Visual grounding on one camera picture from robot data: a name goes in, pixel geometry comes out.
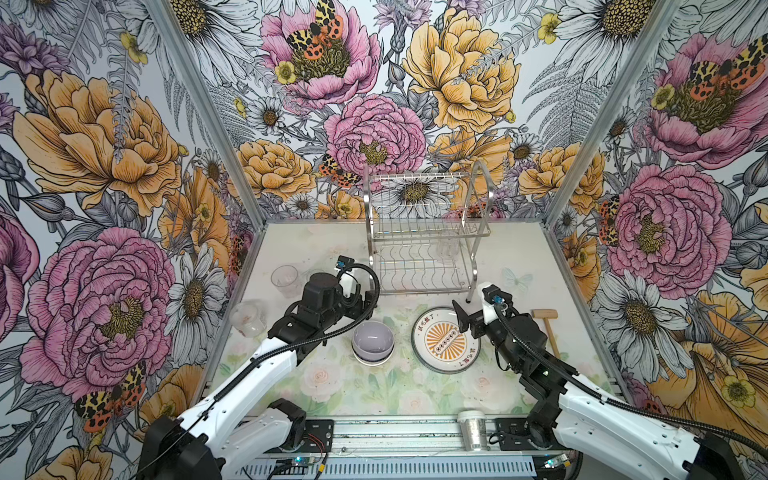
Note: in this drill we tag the clear plastic cup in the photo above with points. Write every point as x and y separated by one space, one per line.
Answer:
249 317

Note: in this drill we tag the aluminium front rail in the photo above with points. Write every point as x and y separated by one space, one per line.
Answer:
354 437

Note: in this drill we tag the green circuit board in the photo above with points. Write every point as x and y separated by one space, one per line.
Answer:
304 462

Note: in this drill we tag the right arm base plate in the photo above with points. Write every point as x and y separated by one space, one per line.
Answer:
518 433

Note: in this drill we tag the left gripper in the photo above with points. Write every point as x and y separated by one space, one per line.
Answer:
355 312

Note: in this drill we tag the lavender bowl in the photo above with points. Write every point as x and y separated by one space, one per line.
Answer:
373 340

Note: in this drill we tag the white cylinder on rail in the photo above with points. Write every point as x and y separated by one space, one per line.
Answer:
472 424

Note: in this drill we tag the pink patterned bowl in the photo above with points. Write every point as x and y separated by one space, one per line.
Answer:
372 363

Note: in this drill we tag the chrome two-tier dish rack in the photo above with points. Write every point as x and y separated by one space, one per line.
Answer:
408 213

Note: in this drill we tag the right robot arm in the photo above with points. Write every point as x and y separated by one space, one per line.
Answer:
573 414

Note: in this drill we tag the green rimmed white plate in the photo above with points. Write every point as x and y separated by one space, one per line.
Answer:
448 368

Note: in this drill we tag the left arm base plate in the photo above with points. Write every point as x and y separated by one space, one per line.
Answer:
311 436

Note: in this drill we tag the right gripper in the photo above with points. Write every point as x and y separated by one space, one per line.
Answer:
477 321

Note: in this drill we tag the pink patterned white plate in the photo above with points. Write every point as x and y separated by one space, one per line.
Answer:
435 337

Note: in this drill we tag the small wooden mallet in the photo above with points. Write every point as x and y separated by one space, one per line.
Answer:
546 316

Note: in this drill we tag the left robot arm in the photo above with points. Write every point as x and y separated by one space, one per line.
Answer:
171 450

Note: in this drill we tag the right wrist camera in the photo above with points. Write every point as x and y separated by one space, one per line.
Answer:
496 303

